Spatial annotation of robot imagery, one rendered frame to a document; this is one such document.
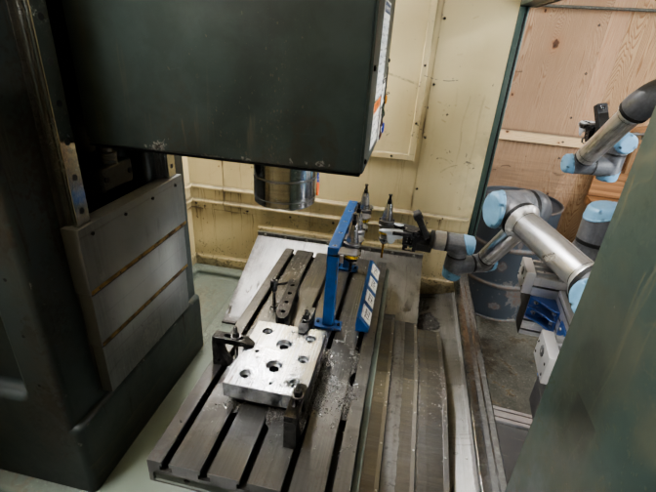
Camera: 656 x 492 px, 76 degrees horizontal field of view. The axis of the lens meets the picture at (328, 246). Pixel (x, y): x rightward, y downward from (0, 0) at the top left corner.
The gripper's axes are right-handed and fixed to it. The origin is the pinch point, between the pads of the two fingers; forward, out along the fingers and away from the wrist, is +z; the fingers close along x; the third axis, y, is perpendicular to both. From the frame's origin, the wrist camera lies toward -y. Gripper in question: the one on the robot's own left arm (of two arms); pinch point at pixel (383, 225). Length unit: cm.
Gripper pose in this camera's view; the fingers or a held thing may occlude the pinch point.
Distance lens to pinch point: 166.9
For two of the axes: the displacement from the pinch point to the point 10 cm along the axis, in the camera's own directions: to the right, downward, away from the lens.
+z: -9.8, -1.7, 1.4
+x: 2.0, -4.1, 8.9
